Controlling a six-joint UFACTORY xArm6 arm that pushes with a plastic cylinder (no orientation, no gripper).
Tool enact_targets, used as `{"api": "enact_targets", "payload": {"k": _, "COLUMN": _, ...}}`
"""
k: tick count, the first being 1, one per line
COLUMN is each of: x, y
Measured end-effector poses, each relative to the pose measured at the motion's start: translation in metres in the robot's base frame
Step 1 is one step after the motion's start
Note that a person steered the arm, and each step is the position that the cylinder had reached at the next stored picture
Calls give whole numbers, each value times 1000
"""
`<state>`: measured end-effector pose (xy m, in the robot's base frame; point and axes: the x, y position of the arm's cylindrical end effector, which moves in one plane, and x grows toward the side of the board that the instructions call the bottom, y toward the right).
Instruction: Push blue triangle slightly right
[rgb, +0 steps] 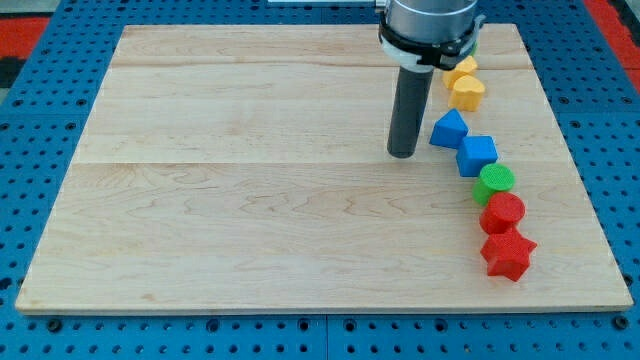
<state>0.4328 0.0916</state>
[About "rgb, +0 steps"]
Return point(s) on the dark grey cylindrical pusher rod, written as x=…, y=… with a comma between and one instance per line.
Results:
x=411, y=95

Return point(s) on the blue cube block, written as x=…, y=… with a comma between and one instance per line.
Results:
x=473, y=153

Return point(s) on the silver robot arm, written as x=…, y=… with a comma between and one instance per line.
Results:
x=422, y=36

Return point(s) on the green block behind arm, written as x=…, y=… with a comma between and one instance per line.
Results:
x=473, y=50

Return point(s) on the wooden board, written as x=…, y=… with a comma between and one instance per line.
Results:
x=244, y=170

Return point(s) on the red cylinder block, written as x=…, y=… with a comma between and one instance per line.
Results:
x=503, y=211

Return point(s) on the red star block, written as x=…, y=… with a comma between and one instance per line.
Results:
x=508, y=254

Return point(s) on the blue triangle block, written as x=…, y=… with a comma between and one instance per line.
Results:
x=449, y=130

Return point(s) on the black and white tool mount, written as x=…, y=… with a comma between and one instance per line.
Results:
x=423, y=57

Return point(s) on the green cylinder block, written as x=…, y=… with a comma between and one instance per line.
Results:
x=492, y=178

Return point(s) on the yellow heart block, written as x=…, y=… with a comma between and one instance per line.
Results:
x=467, y=93

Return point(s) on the yellow pentagon block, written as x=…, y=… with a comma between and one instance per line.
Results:
x=467, y=66

